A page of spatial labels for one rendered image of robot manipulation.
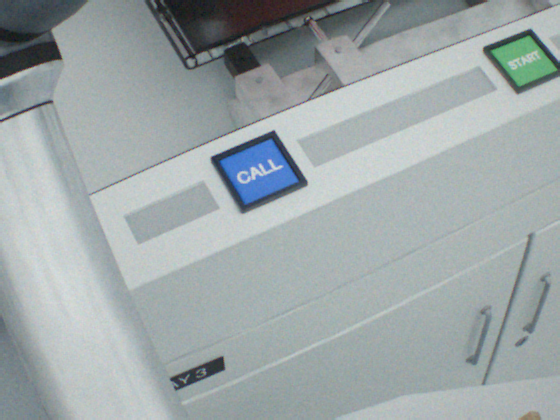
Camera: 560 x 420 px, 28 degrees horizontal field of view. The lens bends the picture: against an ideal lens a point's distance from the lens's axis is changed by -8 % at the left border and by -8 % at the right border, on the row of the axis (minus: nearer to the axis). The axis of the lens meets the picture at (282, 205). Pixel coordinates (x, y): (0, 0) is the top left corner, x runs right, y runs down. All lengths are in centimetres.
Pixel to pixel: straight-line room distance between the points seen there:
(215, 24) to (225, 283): 28
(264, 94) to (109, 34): 25
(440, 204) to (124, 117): 33
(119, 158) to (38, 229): 45
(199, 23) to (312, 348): 32
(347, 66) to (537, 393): 34
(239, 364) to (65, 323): 41
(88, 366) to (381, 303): 48
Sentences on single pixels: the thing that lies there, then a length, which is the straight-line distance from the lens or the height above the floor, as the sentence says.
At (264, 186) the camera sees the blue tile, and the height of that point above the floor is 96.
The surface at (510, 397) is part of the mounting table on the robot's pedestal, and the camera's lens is 102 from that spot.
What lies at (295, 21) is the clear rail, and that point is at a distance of 112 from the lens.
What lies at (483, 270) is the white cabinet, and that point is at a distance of 120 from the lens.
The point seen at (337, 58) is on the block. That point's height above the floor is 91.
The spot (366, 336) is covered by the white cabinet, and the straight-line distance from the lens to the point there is 117.
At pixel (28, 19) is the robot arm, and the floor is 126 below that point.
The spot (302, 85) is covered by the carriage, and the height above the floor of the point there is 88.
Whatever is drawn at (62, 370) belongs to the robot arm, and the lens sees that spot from 71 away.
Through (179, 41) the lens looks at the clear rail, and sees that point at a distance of 111.
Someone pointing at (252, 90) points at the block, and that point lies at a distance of 106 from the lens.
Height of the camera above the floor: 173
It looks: 56 degrees down
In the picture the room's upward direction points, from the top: 1 degrees counter-clockwise
